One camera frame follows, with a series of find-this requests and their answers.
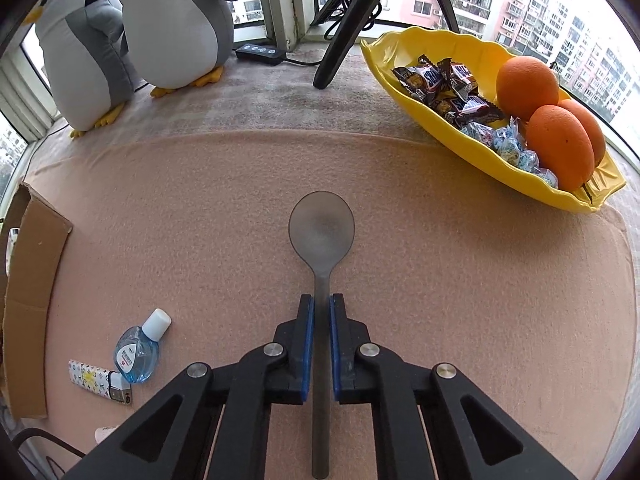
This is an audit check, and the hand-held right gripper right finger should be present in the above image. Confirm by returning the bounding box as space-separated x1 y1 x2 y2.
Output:
328 293 578 480

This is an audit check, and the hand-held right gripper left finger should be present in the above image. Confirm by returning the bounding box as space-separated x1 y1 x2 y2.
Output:
62 293 315 480

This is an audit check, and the grey metal spoon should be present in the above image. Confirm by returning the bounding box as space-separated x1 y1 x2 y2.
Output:
288 190 357 480

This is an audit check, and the brown cardboard box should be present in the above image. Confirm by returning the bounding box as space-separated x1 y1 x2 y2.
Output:
0 182 74 420

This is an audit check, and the pink felt mat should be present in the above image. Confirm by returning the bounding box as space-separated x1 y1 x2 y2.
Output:
0 130 631 480

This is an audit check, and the blue eye drop bottle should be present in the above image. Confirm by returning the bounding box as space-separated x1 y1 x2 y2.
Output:
115 308 172 385

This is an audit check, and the patterned white lighter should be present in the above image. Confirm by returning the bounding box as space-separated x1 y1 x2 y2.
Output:
67 358 134 406

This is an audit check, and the grey blanket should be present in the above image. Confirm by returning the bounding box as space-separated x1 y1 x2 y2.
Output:
25 50 501 171

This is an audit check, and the pile of blue wrapped candies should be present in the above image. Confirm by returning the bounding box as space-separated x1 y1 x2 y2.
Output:
460 117 559 190

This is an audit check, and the brown chocolate bar wrapper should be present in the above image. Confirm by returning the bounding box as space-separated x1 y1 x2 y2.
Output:
440 59 480 103
452 94 505 128
392 55 453 103
432 96 463 121

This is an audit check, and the orange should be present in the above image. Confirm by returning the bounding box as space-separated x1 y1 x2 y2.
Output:
496 55 560 122
557 98 607 168
525 105 596 192

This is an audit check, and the yellow dish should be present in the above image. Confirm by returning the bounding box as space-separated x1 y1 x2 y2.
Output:
360 26 627 212

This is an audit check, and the black tripod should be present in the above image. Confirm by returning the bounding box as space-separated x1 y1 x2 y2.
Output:
312 0 461 90

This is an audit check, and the light grey penguin plush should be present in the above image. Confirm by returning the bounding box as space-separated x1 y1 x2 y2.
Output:
116 0 242 98

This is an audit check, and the dark-headed penguin plush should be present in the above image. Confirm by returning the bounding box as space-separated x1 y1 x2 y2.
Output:
22 0 143 138

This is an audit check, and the black cable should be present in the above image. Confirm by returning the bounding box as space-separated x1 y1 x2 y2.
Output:
10 427 86 480

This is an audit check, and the black inline cable controller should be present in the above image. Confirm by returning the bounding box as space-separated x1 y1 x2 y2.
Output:
235 43 287 66

